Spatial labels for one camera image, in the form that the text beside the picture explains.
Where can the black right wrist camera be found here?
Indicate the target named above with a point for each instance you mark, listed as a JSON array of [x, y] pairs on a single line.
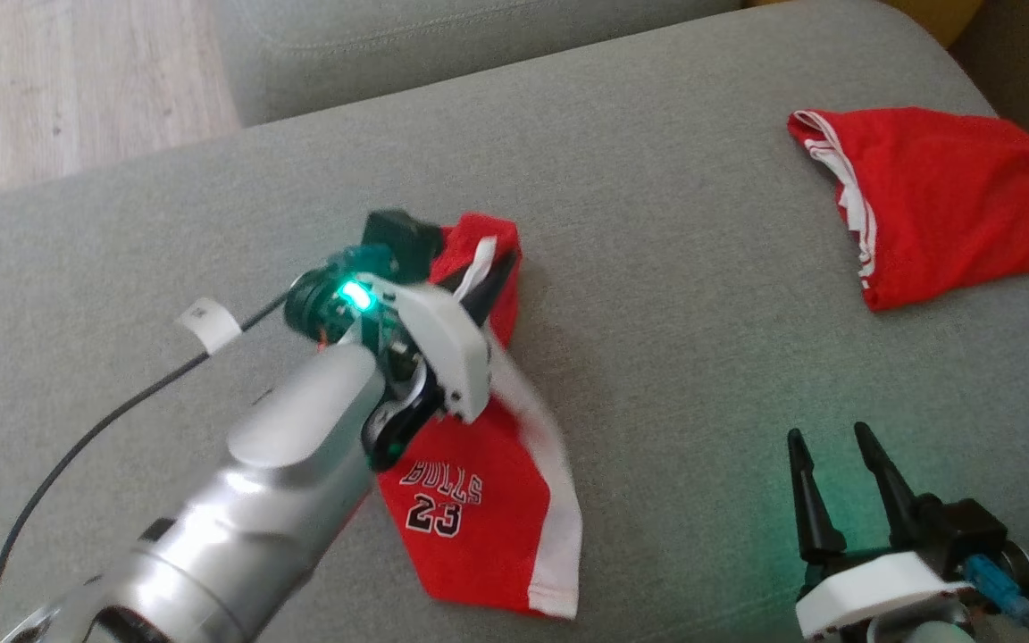
[[970, 536]]

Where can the red Bulls basketball jersey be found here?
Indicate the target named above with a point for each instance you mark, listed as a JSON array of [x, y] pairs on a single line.
[[952, 196]]

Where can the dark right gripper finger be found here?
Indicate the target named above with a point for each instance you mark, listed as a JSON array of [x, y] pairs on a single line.
[[814, 509], [903, 509]]

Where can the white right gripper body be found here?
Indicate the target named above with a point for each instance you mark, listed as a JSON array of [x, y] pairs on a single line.
[[881, 585]]

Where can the grey sofa back cushion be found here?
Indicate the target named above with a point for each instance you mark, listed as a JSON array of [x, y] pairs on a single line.
[[443, 45]]

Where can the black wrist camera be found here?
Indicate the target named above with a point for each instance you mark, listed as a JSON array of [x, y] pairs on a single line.
[[403, 241], [970, 536]]

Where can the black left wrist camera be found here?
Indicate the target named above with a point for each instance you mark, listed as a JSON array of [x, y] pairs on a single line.
[[403, 241]]

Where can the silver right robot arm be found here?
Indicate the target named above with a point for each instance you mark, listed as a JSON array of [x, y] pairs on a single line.
[[925, 632]]

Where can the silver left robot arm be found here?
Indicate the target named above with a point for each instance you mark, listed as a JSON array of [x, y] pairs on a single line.
[[246, 500]]

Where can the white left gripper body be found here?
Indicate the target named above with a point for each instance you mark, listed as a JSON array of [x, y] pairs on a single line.
[[443, 348]]

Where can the grey sofa seat cushion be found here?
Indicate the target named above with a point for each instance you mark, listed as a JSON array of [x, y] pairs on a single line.
[[657, 313]]

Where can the red Bulls basketball shorts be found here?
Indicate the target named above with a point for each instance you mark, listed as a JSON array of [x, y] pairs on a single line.
[[479, 545]]

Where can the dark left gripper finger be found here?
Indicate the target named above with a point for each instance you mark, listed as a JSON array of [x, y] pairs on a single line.
[[466, 282], [497, 290]]

